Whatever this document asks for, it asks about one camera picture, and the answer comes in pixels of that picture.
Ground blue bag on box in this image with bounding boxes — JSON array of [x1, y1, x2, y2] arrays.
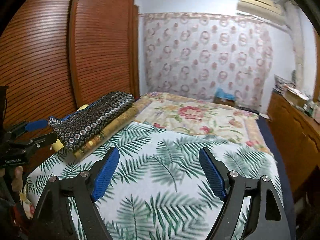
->
[[213, 88, 236, 107]]

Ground brown louvered wardrobe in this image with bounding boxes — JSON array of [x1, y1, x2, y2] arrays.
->
[[1, 0, 139, 127]]

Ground white air conditioner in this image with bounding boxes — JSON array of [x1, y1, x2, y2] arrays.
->
[[237, 0, 285, 25]]

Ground wooden sideboard cabinet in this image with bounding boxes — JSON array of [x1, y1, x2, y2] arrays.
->
[[267, 92, 319, 201]]

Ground cream tied curtain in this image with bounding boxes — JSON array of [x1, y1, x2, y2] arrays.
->
[[284, 1, 304, 90]]

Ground navy bed sheet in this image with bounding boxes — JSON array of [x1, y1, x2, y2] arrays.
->
[[256, 115, 297, 240]]

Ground navy patterned medallion garment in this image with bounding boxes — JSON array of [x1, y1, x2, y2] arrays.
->
[[48, 91, 134, 153]]

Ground palm leaf print blanket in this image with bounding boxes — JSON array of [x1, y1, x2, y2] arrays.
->
[[26, 122, 283, 239]]

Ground gold patterned folded cloth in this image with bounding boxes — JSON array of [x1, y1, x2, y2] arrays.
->
[[74, 103, 138, 161]]

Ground circle patterned sheer curtain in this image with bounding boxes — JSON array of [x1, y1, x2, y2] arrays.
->
[[141, 13, 295, 110]]

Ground cardboard box on cabinet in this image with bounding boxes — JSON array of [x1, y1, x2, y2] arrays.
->
[[283, 86, 309, 108]]

